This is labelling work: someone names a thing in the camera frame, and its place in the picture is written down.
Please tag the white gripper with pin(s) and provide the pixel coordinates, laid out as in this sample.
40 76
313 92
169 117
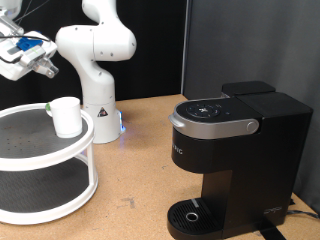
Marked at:
10 71

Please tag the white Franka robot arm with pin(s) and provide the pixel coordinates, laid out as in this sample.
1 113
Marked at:
96 100

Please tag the black Keurig coffee machine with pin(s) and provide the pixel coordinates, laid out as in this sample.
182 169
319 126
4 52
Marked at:
266 166

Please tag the white mug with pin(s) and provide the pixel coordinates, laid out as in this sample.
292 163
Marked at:
66 116

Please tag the white two-tier turntable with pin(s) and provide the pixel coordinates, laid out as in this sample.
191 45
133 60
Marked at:
50 157

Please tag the black backdrop curtain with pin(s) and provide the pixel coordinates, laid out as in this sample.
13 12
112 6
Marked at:
156 50

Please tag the grey fabric partition panel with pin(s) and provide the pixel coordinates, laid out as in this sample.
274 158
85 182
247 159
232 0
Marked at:
233 26

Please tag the black tape strip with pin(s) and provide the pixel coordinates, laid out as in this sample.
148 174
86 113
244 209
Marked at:
271 233

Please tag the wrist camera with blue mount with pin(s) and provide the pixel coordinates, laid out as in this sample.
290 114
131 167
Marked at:
28 43

